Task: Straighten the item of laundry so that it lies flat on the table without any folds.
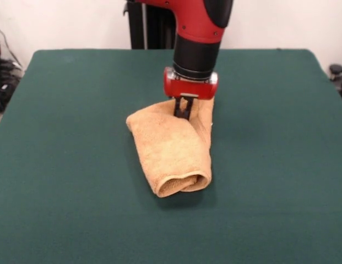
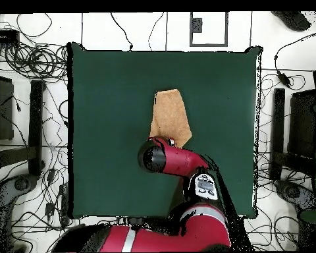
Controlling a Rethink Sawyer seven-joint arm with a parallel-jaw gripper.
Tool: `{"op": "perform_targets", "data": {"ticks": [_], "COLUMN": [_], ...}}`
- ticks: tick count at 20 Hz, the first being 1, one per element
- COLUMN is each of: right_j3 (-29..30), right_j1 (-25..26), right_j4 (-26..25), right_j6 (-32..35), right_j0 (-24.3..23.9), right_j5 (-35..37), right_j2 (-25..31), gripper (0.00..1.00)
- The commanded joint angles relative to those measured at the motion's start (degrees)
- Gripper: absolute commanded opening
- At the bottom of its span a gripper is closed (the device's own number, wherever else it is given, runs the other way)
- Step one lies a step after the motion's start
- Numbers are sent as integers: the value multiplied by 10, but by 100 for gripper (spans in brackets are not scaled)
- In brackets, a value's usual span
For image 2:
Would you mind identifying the tan terry towel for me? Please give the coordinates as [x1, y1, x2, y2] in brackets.
[149, 88, 193, 149]

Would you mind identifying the dark green table cloth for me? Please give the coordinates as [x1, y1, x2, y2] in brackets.
[66, 42, 263, 219]

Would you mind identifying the dark grey square plate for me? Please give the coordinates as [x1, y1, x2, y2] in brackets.
[190, 17, 203, 34]

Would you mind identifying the black upright floor bar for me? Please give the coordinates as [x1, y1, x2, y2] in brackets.
[269, 88, 286, 181]
[28, 79, 46, 177]

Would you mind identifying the black power adapter brick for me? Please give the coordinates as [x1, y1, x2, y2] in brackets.
[276, 70, 292, 88]

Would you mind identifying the dark floor beam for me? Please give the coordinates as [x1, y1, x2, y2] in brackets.
[0, 146, 30, 169]
[284, 152, 316, 176]

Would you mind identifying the black rectangular case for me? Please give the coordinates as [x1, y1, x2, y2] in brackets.
[288, 89, 316, 159]
[0, 73, 14, 142]

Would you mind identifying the person's foot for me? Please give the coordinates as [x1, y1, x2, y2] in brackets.
[271, 11, 312, 32]

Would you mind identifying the black electronics box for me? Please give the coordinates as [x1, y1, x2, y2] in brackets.
[0, 29, 20, 47]

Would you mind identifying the black cable with plug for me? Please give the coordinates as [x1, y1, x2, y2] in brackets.
[109, 12, 134, 51]

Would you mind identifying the coil of black cables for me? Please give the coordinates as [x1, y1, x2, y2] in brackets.
[3, 43, 68, 80]

